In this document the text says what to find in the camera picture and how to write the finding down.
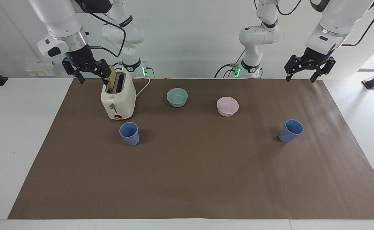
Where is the blue cup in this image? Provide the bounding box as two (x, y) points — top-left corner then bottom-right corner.
(119, 122), (140, 146)
(279, 119), (304, 143)

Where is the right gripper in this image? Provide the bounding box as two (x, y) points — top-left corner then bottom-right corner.
(61, 44), (111, 86)

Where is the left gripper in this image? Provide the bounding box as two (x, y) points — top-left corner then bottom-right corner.
(284, 47), (336, 84)

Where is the white toaster cable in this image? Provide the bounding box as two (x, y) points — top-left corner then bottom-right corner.
(131, 76), (151, 97)

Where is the white socket box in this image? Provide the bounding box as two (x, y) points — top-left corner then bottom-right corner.
(25, 61), (56, 77)

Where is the toast slice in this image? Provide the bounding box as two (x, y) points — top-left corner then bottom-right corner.
(107, 65), (117, 93)

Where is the pink bowl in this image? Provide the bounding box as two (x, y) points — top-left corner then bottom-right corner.
(216, 96), (240, 117)

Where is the black cable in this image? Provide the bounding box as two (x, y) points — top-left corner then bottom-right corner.
(340, 0), (374, 47)
(276, 0), (303, 16)
(85, 9), (127, 59)
(214, 50), (247, 79)

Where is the green bowl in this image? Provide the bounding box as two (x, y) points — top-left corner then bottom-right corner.
(166, 88), (189, 108)

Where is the cream toaster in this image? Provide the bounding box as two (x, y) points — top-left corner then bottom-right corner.
(101, 68), (137, 121)

